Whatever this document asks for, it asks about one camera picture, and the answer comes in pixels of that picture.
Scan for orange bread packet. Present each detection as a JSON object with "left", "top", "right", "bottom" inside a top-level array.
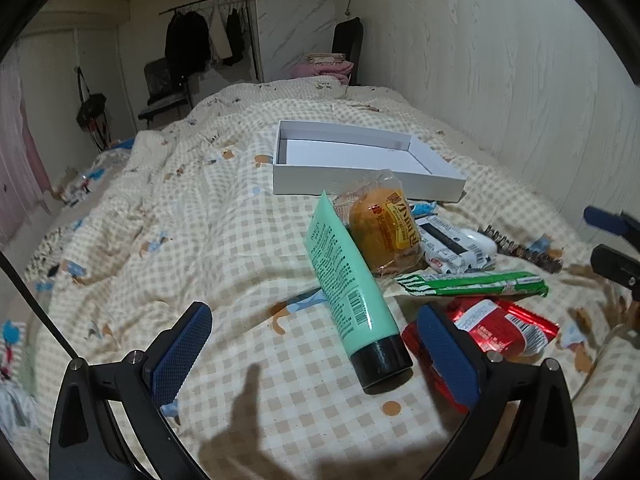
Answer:
[{"left": 332, "top": 169, "right": 426, "bottom": 277}]

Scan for blue cartoon snack packet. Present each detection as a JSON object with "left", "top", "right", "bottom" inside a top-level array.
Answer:
[{"left": 407, "top": 201, "right": 440, "bottom": 220}]

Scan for green striped snack packet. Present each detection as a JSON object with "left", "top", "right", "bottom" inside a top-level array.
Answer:
[{"left": 392, "top": 270, "right": 550, "bottom": 300}]

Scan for floor clutter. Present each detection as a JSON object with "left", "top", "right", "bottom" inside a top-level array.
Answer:
[{"left": 50, "top": 169, "right": 103, "bottom": 206}]

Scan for white hanging garment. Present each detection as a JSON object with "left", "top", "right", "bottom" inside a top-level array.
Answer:
[{"left": 207, "top": 10, "right": 234, "bottom": 61}]

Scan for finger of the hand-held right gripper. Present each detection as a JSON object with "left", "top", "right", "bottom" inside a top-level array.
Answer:
[
  {"left": 583, "top": 205, "right": 640, "bottom": 242},
  {"left": 590, "top": 243, "right": 640, "bottom": 289}
]

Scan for small black hanging garment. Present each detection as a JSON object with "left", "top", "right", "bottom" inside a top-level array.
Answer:
[{"left": 223, "top": 8, "right": 247, "bottom": 67}]

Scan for green cream tube black cap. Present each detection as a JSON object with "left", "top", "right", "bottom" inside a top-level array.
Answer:
[{"left": 305, "top": 190, "right": 414, "bottom": 395}]

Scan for black and white snack packet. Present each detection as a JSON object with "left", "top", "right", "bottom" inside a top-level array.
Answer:
[{"left": 416, "top": 215, "right": 496, "bottom": 275}]

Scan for metal clothes rack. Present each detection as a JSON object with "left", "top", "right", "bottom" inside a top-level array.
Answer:
[{"left": 159, "top": 0, "right": 262, "bottom": 82}]

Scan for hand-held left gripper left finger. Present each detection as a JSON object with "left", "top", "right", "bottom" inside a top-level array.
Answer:
[{"left": 49, "top": 301, "right": 213, "bottom": 480}]

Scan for pink lace curtain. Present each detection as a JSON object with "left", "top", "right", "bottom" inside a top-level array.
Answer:
[{"left": 0, "top": 67, "right": 52, "bottom": 247}]

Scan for black hanging jacket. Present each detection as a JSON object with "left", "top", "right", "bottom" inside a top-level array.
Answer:
[{"left": 165, "top": 10, "right": 211, "bottom": 74}]

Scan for black chair back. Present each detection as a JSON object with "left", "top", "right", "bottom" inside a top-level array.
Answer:
[{"left": 332, "top": 17, "right": 364, "bottom": 86}]

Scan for red snack packet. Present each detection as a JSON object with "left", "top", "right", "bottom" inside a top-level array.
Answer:
[{"left": 401, "top": 296, "right": 561, "bottom": 413}]

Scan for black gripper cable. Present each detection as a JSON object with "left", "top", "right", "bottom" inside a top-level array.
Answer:
[{"left": 0, "top": 249, "right": 78, "bottom": 363}]

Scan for black hanging bag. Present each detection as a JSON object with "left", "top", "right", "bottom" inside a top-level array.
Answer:
[{"left": 76, "top": 67, "right": 113, "bottom": 151}]

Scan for dark hair claw clip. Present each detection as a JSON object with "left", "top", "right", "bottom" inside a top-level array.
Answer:
[{"left": 477, "top": 225, "right": 565, "bottom": 275}]

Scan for black office chair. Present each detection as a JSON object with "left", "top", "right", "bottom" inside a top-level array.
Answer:
[{"left": 137, "top": 57, "right": 194, "bottom": 127}]

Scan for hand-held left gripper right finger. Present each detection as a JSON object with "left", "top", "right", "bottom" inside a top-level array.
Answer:
[{"left": 416, "top": 301, "right": 581, "bottom": 480}]

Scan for pink folded blankets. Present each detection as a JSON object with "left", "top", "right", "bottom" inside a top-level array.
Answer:
[{"left": 291, "top": 52, "right": 354, "bottom": 81}]

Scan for white cardboard box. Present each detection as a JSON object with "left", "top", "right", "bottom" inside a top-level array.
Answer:
[{"left": 272, "top": 120, "right": 467, "bottom": 204}]

